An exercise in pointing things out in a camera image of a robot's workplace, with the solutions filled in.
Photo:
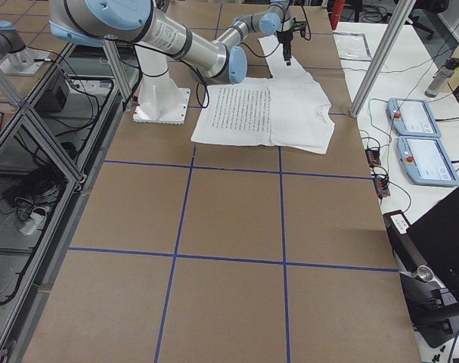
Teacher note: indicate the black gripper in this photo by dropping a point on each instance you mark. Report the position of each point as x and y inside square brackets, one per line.
[283, 36]

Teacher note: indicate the white long-sleeve printed shirt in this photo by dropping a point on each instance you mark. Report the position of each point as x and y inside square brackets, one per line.
[289, 109]

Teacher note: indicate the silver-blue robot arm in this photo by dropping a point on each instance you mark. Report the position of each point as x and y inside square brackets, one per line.
[220, 61]

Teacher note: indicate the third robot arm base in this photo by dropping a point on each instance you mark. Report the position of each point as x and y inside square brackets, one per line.
[20, 59]

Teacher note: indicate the plastic document sleeve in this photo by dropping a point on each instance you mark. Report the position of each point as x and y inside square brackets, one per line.
[352, 46]

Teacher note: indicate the small electronics board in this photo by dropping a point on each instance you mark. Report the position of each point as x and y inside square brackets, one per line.
[373, 157]
[381, 186]

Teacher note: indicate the upper blue teach pendant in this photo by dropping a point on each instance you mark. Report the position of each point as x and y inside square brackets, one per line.
[412, 117]

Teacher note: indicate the blue teach pendant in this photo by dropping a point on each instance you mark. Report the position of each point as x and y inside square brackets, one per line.
[412, 117]
[426, 162]

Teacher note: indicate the grey water bottle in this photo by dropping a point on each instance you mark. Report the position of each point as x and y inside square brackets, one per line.
[445, 72]

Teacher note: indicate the lower blue teach pendant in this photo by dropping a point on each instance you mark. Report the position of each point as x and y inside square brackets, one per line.
[426, 162]

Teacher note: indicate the metal cup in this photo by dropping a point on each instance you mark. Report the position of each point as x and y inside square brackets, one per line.
[424, 274]

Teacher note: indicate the white power strip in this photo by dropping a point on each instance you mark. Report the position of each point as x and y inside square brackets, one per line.
[32, 223]

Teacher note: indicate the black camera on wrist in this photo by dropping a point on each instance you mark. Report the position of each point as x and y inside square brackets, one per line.
[299, 26]

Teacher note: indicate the aluminium frame post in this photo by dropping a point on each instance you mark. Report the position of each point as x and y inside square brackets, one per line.
[393, 29]

